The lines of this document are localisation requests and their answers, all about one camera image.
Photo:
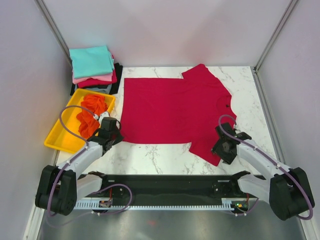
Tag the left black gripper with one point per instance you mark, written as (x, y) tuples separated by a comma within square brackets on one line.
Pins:
[(116, 136)]

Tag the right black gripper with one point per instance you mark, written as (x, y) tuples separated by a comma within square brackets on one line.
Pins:
[(218, 146)]

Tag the yellow plastic tray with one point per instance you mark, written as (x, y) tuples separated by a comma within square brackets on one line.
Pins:
[(64, 135)]

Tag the crimson red t-shirt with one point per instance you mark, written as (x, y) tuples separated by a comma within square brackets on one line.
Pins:
[(176, 111)]

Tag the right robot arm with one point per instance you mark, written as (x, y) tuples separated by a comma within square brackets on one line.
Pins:
[(287, 190)]

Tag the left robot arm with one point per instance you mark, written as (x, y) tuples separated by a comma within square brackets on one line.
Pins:
[(61, 186)]

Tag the orange t-shirt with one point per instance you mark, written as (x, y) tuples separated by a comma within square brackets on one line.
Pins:
[(96, 105)]

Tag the folded grey-blue t-shirt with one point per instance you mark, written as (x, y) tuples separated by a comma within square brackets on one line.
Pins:
[(104, 89)]

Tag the folded black t-shirt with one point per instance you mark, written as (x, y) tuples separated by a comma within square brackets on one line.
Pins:
[(115, 86)]

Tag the folded red t-shirt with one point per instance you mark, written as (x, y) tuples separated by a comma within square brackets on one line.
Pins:
[(92, 82)]

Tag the folded pink t-shirt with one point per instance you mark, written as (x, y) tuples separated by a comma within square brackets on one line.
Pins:
[(105, 78)]

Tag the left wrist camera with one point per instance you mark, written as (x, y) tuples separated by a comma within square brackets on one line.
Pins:
[(100, 117)]

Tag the white slotted cable duct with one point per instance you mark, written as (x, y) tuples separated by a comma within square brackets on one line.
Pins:
[(106, 204)]

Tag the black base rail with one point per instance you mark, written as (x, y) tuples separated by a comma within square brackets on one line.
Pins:
[(177, 189)]

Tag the right aluminium frame post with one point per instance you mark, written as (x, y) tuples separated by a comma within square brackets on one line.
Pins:
[(276, 33)]

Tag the aluminium frame post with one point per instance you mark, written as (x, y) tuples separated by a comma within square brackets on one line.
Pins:
[(276, 33), (54, 28)]

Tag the left aluminium frame post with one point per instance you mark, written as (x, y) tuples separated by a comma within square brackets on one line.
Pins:
[(54, 28)]

